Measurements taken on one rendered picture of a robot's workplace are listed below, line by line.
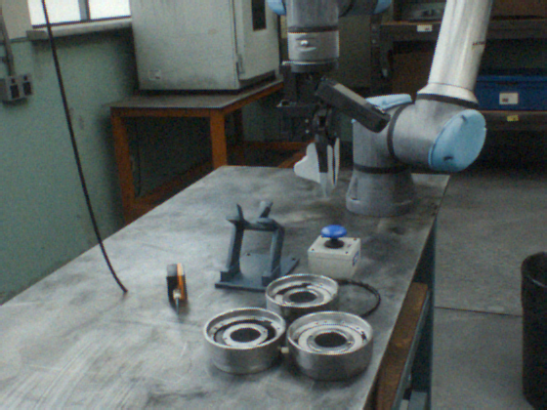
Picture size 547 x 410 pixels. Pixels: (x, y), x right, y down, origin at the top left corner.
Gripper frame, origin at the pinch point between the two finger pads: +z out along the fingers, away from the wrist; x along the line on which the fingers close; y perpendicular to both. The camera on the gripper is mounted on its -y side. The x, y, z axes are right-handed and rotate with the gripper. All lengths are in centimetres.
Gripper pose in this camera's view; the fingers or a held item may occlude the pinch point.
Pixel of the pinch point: (331, 188)
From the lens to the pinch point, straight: 102.5
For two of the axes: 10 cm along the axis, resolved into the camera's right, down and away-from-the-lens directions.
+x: -3.7, 3.1, -8.7
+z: 0.6, 9.5, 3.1
